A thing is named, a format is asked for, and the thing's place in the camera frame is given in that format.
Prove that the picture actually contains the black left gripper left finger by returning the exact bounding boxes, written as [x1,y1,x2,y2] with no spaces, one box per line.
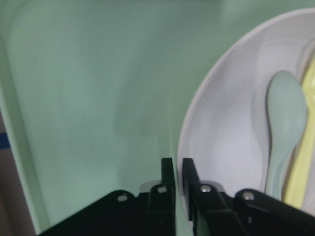
[139,157,176,236]

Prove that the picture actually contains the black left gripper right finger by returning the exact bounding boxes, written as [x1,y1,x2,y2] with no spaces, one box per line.
[182,158,246,236]

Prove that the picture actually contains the white round plate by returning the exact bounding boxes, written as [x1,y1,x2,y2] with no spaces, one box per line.
[177,8,315,196]

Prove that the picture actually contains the yellow plastic fork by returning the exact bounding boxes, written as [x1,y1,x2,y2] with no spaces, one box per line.
[283,47,315,209]

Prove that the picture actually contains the pale blue plastic spoon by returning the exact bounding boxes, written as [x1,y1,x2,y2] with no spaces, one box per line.
[265,71,307,200]

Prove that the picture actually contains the mint green plastic tray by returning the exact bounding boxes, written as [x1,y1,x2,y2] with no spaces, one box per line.
[0,0,315,233]

